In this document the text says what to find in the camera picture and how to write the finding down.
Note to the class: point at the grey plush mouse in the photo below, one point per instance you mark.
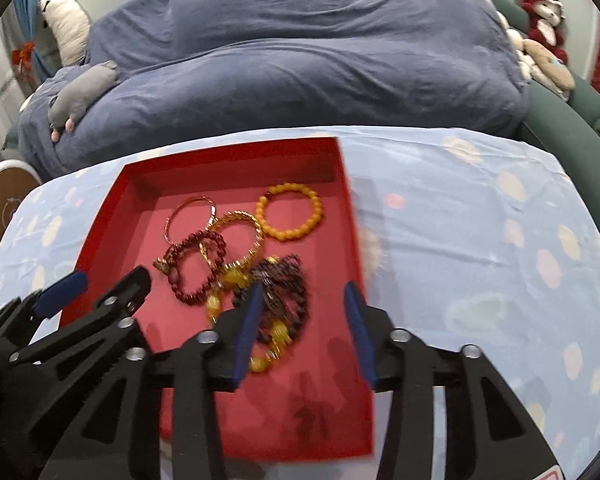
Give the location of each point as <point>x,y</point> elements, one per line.
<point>85,87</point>

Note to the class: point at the red shallow box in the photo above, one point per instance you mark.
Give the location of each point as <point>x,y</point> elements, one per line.
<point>145,210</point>

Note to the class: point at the blue curtain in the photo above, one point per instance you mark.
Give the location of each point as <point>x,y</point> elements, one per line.
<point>32,10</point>

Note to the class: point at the red and white plush toy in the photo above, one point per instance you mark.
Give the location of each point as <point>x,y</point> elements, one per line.
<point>542,5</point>

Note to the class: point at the red bow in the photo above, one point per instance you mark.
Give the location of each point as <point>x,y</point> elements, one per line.
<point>24,57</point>

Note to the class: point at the blue quilt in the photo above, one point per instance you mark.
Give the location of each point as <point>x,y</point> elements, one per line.
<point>305,60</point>

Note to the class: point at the dark purple bead strand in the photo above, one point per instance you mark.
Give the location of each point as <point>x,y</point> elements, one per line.
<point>290,280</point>

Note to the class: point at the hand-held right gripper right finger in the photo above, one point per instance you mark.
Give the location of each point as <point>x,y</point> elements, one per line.
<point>360,335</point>

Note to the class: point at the white round wooden stool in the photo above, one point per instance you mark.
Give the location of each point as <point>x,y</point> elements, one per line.
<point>5,205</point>

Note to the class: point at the thin gold bangle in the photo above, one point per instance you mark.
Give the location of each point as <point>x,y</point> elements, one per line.
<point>170,222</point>

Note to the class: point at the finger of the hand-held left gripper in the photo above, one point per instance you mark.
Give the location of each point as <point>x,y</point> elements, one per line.
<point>130,290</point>
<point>62,290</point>

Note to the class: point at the white sheer curtain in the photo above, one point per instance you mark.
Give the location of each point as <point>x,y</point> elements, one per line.
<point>0,90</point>

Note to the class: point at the green sofa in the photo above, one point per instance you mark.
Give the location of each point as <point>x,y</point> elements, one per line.
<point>570,125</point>

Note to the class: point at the beige plush toy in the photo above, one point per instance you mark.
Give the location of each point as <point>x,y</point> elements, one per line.
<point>550,67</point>

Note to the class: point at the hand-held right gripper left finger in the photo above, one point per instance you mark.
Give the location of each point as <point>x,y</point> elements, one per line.
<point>245,340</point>

